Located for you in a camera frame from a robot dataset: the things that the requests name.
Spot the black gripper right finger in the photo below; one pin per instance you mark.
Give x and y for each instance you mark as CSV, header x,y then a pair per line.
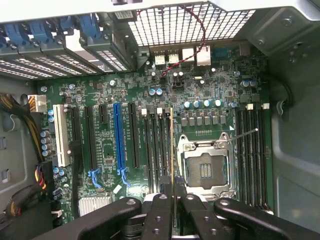
x,y
237,220

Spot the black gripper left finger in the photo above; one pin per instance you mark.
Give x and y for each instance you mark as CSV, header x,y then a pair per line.
x,y
112,220

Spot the RAM slot black latches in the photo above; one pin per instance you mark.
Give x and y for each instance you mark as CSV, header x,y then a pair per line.
x,y
240,162
155,155
168,140
256,162

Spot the RAM slot white latches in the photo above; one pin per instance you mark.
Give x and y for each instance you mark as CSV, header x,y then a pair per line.
x,y
148,155
248,162
263,162
162,150

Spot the silver chipset heat sink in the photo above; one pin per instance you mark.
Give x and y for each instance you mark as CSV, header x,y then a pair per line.
x,y
95,206

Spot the silver CPU socket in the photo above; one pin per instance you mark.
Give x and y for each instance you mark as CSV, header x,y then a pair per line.
x,y
205,170

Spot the blue expansion slot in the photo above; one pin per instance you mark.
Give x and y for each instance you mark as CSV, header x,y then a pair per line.
x,y
118,137

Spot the long black expansion slot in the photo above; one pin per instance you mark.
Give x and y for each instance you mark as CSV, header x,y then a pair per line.
x,y
75,122
133,135
90,137

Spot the open black PC case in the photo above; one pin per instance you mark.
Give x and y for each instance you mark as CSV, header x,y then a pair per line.
x,y
295,150

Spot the thin metal locking lever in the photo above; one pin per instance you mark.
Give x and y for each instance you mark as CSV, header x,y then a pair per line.
x,y
256,129

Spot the white expansion slot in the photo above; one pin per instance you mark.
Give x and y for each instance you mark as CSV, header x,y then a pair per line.
x,y
60,135

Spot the short black expansion slot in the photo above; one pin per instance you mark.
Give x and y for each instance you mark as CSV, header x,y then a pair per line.
x,y
103,114

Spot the white power connector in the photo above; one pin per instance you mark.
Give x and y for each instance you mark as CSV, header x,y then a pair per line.
x,y
40,102

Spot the green motherboard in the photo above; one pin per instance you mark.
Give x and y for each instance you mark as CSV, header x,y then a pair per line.
x,y
212,82

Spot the silver ethernet port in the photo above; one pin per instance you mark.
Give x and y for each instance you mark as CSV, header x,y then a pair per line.
x,y
203,57

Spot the blue serial port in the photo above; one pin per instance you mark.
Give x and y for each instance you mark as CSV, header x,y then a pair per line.
x,y
224,53

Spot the silver USB port block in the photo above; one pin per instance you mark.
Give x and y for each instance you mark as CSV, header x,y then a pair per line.
x,y
159,58
173,58

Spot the tall silver port block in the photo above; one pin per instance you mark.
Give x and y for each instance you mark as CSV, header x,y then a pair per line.
x,y
188,56

